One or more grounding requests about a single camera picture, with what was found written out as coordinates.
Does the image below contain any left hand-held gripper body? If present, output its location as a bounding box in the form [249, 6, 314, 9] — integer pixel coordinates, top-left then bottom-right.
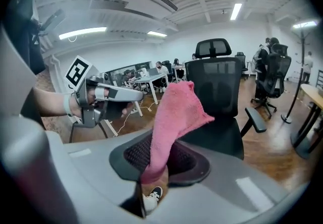
[64, 55, 145, 128]

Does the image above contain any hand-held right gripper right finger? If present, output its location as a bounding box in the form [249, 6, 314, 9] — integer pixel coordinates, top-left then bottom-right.
[143, 139, 290, 224]

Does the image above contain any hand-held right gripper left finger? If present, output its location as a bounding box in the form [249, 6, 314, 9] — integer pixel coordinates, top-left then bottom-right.
[0, 116, 153, 224]

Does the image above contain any pink fluffy cloth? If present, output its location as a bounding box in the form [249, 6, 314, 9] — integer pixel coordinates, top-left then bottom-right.
[140, 80, 216, 185]

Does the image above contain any black mesh chair with headrest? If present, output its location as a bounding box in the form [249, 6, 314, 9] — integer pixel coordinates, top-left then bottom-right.
[179, 38, 268, 161]

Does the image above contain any person's left forearm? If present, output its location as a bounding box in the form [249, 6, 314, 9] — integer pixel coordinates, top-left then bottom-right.
[32, 86, 82, 119]

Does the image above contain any black mesh office chair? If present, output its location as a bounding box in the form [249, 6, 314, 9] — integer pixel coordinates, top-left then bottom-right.
[251, 43, 293, 119]

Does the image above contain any small black office chair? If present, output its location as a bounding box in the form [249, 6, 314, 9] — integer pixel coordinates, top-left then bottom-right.
[234, 51, 250, 80]

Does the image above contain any person's left hand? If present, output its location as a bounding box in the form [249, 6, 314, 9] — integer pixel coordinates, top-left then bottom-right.
[86, 88, 134, 119]

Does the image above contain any white wristband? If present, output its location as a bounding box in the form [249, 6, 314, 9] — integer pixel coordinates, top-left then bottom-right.
[63, 93, 75, 118]

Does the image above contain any white and black sneaker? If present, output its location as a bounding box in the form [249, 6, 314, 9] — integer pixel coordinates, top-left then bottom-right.
[142, 186, 164, 215]

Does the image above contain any white office desk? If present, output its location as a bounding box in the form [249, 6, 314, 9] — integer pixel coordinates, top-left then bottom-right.
[127, 73, 170, 118]

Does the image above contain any long ceiling light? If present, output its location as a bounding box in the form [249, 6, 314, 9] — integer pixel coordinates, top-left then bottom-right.
[59, 27, 107, 41]
[292, 20, 318, 29]
[230, 3, 243, 21]
[147, 30, 168, 38]

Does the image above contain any person's dark clothing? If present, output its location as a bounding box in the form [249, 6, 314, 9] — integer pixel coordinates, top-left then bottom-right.
[0, 0, 47, 76]

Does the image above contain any round wooden table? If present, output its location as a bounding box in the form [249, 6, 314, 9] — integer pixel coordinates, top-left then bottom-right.
[290, 83, 323, 160]

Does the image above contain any black coat rack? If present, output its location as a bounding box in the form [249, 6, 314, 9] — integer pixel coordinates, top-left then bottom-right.
[281, 26, 319, 125]

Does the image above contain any white floor cable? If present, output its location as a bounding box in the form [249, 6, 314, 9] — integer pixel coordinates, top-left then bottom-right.
[111, 98, 164, 138]

